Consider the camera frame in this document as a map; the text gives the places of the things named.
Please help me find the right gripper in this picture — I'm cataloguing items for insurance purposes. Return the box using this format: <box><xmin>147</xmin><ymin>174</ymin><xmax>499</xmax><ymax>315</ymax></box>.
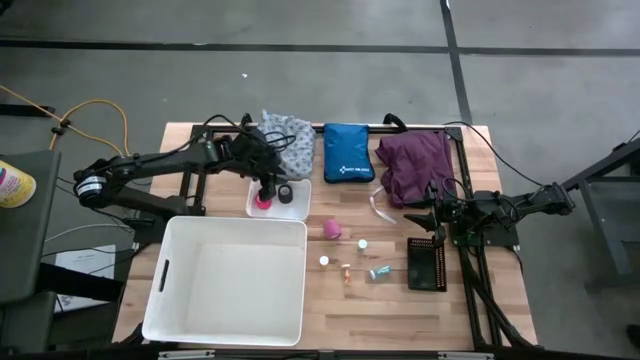
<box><xmin>403</xmin><ymin>197</ymin><xmax>470</xmax><ymax>250</ymax></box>

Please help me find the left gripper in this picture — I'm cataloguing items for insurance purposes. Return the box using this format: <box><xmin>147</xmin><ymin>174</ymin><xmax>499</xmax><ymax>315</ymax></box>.
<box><xmin>232</xmin><ymin>127</ymin><xmax>284</xmax><ymax>204</ymax></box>

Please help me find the grey patterned hospital gown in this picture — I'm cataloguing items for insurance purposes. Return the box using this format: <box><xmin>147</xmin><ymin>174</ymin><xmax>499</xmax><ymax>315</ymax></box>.
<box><xmin>257</xmin><ymin>108</ymin><xmax>317</xmax><ymax>182</ymax></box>

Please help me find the white fabric drawstring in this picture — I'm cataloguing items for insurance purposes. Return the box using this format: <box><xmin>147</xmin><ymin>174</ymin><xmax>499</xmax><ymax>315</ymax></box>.
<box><xmin>368</xmin><ymin>184</ymin><xmax>399</xmax><ymax>226</ymax></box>

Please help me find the purple cloth garment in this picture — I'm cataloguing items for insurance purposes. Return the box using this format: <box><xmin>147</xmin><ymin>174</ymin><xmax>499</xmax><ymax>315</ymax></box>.
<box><xmin>374</xmin><ymin>128</ymin><xmax>457</xmax><ymax>210</ymax></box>

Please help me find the magenta round object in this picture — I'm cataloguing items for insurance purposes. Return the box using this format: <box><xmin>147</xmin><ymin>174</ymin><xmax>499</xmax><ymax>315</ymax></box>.
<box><xmin>322</xmin><ymin>218</ymin><xmax>344</xmax><ymax>241</ymax></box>

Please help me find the small black plastic basket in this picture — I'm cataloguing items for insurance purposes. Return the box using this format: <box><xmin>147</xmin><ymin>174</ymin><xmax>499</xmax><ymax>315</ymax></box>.
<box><xmin>406</xmin><ymin>236</ymin><xmax>448</xmax><ymax>293</ymax></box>

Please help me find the large white woven plastic bin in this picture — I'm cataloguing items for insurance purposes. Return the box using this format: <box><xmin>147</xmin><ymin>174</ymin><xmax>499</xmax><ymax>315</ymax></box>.
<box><xmin>141</xmin><ymin>214</ymin><xmax>309</xmax><ymax>348</ymax></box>

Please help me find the small white plastic tray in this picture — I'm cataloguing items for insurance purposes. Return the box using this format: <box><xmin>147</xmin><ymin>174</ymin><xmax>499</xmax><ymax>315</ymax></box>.
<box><xmin>244</xmin><ymin>177</ymin><xmax>313</xmax><ymax>222</ymax></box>

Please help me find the blue first aid pouch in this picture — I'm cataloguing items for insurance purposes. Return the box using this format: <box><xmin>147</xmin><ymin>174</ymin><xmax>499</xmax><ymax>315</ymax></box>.
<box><xmin>322</xmin><ymin>122</ymin><xmax>377</xmax><ymax>185</ymax></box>

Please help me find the dark metal side table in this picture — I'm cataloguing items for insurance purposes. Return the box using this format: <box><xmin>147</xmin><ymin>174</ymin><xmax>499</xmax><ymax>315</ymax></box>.
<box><xmin>551</xmin><ymin>137</ymin><xmax>640</xmax><ymax>292</ymax></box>

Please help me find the white paper sheet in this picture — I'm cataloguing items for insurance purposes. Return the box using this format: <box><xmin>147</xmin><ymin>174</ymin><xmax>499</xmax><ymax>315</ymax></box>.
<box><xmin>53</xmin><ymin>243</ymin><xmax>118</xmax><ymax>315</ymax></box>

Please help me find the dark grey side cart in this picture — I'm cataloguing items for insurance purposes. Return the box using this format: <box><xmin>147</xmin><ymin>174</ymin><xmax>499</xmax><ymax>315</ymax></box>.
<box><xmin>0</xmin><ymin>148</ymin><xmax>64</xmax><ymax>307</ymax></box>

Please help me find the yellow wipes canister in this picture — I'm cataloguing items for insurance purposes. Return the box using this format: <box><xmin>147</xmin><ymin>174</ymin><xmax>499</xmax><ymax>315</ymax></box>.
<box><xmin>0</xmin><ymin>159</ymin><xmax>38</xmax><ymax>209</ymax></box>

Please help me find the black aluminium table frame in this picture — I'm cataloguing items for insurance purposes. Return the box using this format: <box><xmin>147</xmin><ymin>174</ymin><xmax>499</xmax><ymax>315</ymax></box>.
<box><xmin>178</xmin><ymin>123</ymin><xmax>539</xmax><ymax>351</ymax></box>

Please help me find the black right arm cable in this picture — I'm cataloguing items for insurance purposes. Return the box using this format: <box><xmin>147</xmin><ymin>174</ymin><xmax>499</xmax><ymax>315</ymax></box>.
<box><xmin>441</xmin><ymin>121</ymin><xmax>548</xmax><ymax>189</ymax></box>

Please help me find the yellow extension cable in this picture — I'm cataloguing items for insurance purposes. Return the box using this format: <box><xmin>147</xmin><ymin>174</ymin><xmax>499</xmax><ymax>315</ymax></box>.
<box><xmin>0</xmin><ymin>83</ymin><xmax>132</xmax><ymax>159</ymax></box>

